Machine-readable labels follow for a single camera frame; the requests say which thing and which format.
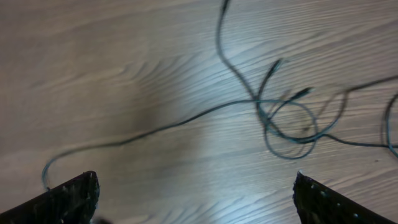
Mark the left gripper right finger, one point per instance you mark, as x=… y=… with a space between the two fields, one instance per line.
x=319 y=204

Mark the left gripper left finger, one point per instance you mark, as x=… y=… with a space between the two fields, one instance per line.
x=73 y=202

